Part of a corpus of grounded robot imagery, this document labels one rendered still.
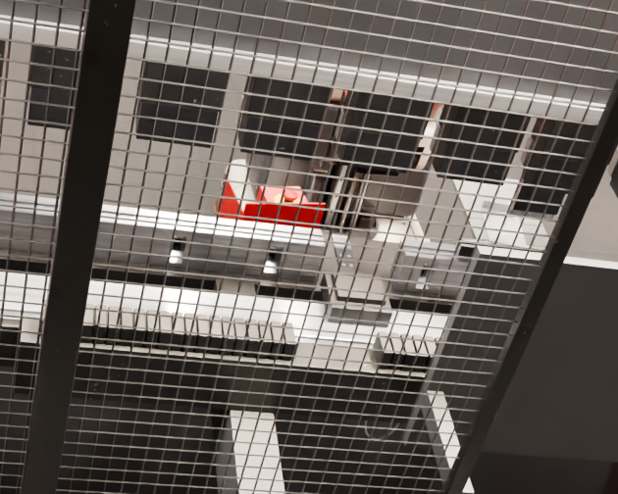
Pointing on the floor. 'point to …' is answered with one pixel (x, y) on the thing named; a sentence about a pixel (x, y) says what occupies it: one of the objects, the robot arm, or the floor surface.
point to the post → (77, 234)
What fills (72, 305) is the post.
